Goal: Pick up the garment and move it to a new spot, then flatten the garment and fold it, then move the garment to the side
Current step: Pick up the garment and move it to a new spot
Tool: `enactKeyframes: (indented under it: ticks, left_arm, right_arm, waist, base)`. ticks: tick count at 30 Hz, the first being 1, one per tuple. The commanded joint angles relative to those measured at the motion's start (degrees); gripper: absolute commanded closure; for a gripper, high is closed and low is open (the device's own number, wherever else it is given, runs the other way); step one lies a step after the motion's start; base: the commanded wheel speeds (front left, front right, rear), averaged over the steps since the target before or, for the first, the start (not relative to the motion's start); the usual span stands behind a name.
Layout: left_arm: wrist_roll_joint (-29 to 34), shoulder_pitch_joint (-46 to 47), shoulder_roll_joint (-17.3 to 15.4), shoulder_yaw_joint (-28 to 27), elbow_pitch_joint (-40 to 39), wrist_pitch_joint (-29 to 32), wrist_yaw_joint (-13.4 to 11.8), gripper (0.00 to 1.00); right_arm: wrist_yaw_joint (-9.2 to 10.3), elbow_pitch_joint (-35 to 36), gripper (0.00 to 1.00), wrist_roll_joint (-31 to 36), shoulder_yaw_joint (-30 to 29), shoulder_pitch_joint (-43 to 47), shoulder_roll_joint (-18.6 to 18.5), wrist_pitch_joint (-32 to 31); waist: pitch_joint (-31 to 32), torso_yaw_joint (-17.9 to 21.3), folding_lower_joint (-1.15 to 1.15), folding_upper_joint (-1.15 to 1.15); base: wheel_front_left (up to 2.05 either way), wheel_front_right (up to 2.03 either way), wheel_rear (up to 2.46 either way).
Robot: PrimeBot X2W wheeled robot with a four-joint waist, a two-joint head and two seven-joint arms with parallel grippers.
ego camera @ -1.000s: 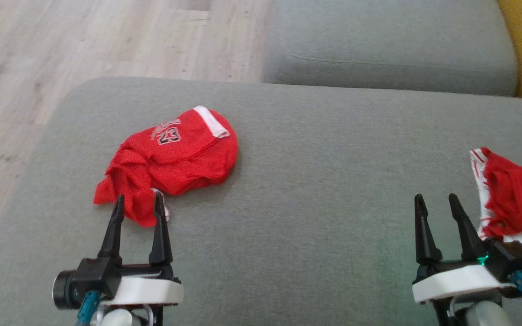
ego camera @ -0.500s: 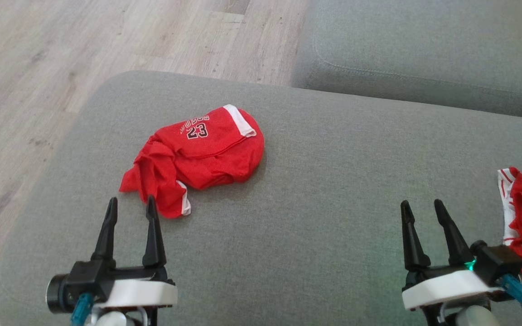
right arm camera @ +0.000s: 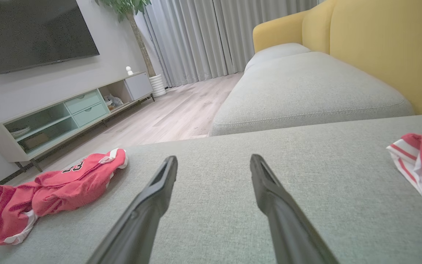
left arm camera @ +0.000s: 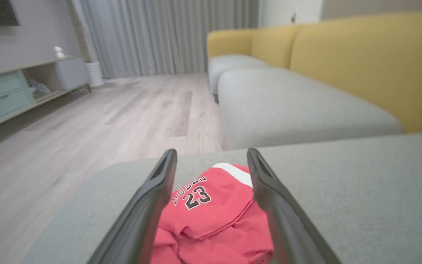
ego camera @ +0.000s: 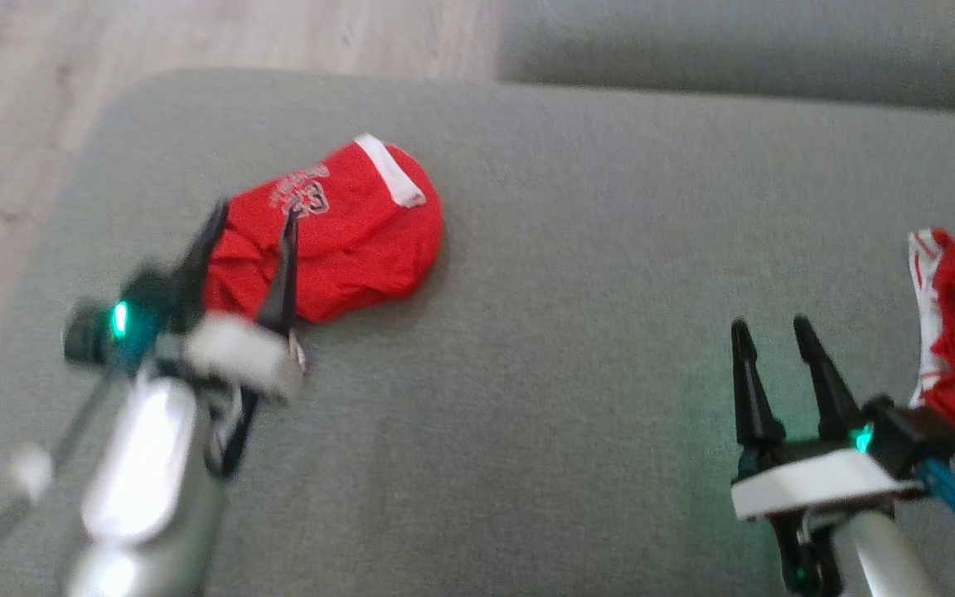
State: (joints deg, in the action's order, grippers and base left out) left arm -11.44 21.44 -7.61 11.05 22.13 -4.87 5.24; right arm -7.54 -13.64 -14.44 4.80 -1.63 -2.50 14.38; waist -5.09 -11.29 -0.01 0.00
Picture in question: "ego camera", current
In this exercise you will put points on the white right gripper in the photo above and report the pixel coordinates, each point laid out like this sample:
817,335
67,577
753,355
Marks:
817,485

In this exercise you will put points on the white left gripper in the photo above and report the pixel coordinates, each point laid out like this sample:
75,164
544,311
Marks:
237,356

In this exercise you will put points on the red printed jersey shirt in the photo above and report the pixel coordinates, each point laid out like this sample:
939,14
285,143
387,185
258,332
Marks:
361,249

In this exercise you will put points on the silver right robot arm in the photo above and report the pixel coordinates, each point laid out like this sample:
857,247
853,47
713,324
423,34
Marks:
884,555

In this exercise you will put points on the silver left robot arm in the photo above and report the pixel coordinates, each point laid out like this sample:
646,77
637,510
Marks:
142,464

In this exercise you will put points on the large grey sofa seat cushion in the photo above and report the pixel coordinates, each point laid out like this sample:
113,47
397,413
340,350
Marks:
569,332

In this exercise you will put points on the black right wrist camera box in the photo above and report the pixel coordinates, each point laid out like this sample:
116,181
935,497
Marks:
913,435

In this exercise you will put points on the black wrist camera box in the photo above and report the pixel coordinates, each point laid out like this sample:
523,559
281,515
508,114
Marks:
913,435
84,340

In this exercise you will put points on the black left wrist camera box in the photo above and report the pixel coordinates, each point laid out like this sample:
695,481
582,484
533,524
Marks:
84,340

